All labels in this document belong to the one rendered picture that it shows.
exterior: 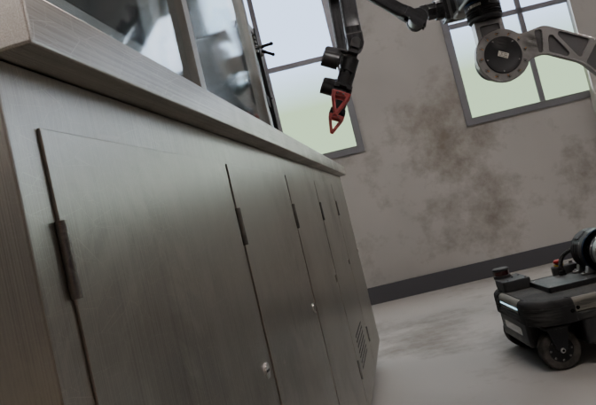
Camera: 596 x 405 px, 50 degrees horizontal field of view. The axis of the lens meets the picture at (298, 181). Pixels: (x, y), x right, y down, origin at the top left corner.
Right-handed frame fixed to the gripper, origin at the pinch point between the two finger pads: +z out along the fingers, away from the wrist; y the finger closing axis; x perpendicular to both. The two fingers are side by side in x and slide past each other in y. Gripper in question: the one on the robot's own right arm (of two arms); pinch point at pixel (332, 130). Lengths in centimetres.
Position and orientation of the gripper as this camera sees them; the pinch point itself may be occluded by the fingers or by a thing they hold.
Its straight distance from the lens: 272.5
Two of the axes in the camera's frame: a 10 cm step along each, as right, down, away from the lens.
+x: 9.6, 2.8, -0.4
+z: -2.8, 9.6, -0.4
